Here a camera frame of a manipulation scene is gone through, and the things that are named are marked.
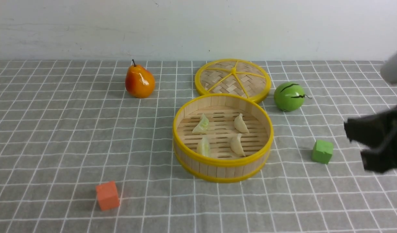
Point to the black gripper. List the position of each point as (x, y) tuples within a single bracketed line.
[(371, 130)]

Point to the beige dumpling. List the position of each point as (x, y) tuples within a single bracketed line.
[(240, 125), (236, 146)]

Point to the pale green dumpling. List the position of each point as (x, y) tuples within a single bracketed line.
[(202, 126), (203, 147)]

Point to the woven bamboo steamer lid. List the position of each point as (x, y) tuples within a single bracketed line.
[(233, 76)]

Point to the bamboo steamer tray yellow rim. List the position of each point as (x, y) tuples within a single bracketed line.
[(221, 110)]

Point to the green foam cube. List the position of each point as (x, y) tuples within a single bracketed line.
[(322, 151)]

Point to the green toy watermelon ball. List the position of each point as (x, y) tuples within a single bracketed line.
[(289, 96)]

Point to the orange toy pear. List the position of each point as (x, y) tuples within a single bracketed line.
[(139, 82)]

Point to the orange foam cube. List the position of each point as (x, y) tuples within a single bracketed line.
[(107, 196)]

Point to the grey checked tablecloth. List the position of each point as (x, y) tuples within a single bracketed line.
[(68, 126)]

